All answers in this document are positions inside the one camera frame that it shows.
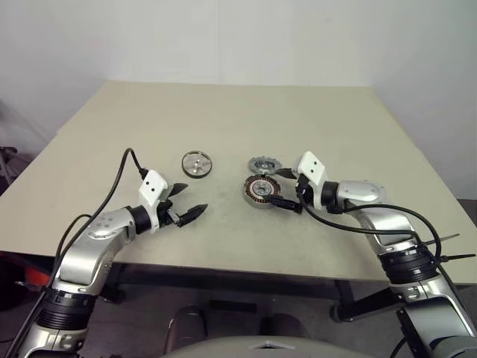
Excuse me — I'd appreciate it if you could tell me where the black cable tie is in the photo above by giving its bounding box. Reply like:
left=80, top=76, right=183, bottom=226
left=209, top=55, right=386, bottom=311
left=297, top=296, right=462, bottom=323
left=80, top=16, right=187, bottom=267
left=435, top=253, right=477, bottom=263
left=424, top=233, right=461, bottom=247

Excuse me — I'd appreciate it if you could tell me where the black table frame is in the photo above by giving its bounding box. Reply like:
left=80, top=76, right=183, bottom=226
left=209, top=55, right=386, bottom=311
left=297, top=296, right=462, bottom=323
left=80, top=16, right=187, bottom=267
left=100, top=260, right=397, bottom=324

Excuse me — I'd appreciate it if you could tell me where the black cart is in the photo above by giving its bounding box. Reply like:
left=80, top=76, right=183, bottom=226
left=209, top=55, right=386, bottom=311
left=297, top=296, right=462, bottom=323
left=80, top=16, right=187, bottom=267
left=0, top=145, right=19, bottom=195

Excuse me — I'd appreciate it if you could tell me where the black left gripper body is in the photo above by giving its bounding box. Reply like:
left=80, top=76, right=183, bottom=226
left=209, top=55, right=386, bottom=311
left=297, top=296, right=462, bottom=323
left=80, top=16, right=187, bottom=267
left=156, top=185, right=183, bottom=228

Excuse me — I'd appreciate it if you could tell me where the black bulky bag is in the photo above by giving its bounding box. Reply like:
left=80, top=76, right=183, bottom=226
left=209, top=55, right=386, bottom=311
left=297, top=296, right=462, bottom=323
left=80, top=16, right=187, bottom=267
left=0, top=257, right=42, bottom=311

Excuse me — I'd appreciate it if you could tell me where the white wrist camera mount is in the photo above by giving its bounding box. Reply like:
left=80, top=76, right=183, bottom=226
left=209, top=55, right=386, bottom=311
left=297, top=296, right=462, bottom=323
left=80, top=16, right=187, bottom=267
left=137, top=169, right=169, bottom=235
left=296, top=150, right=329, bottom=216

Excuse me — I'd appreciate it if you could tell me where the dark rounded shape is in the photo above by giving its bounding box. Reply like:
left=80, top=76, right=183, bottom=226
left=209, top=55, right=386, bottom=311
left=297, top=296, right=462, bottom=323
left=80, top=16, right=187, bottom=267
left=165, top=305, right=208, bottom=352

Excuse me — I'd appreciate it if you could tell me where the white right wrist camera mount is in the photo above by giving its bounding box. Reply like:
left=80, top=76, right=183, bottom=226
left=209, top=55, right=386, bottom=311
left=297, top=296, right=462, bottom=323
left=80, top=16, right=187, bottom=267
left=296, top=150, right=329, bottom=216

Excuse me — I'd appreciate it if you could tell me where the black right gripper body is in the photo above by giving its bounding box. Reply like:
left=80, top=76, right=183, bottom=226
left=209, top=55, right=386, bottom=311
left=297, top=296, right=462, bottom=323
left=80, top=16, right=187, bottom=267
left=291, top=169, right=312, bottom=214

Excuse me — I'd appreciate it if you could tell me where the round silver metal disc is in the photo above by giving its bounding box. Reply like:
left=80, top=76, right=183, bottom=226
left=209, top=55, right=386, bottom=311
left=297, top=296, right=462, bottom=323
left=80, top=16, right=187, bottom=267
left=181, top=149, right=215, bottom=178

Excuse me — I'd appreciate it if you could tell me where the orange object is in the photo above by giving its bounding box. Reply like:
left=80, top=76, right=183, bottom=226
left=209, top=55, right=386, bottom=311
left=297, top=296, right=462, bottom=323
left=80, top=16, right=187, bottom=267
left=25, top=266, right=52, bottom=289

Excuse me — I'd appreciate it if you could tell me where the grey robot torso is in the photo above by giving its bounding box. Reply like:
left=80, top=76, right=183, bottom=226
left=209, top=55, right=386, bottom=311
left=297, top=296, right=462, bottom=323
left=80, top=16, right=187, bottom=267
left=156, top=333, right=326, bottom=358

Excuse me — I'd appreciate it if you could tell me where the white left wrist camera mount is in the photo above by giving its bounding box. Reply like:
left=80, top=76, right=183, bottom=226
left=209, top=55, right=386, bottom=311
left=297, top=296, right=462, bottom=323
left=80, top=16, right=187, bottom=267
left=137, top=169, right=169, bottom=235

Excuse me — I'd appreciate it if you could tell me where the grey toothed gear plate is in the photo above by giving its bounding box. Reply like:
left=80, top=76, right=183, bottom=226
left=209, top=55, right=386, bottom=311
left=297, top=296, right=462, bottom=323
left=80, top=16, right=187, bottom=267
left=247, top=155, right=277, bottom=174

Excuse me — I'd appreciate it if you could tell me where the copper wound motor stator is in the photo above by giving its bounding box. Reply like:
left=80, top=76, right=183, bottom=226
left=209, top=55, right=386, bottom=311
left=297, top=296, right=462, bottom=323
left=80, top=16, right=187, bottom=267
left=243, top=174, right=283, bottom=210

